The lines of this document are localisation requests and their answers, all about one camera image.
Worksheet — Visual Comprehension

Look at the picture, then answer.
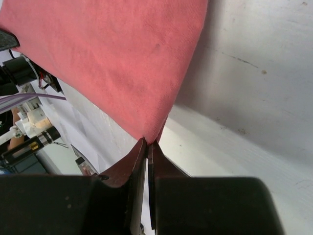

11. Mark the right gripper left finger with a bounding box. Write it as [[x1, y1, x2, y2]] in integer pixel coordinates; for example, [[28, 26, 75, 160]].
[[0, 138, 147, 235]]

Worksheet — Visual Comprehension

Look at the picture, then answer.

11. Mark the black cylindrical tool outside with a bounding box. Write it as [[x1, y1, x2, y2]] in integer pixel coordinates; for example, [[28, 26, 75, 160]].
[[1, 126, 61, 165]]

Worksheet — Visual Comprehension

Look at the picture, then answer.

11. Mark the pink t shirt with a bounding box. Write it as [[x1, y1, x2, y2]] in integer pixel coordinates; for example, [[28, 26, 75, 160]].
[[0, 0, 208, 143]]

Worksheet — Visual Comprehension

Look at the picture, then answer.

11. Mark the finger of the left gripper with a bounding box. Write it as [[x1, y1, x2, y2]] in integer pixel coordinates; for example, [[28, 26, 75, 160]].
[[0, 29, 20, 51]]

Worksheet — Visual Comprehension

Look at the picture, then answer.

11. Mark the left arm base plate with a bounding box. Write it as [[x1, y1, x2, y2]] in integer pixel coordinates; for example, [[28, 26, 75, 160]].
[[0, 55, 62, 95]]

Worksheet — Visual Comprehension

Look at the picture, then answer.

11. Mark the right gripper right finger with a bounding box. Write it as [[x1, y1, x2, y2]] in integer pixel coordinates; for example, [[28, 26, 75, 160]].
[[148, 142, 284, 235]]

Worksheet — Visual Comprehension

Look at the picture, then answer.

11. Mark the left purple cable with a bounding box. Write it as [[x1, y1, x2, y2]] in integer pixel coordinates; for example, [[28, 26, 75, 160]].
[[0, 92, 67, 114]]

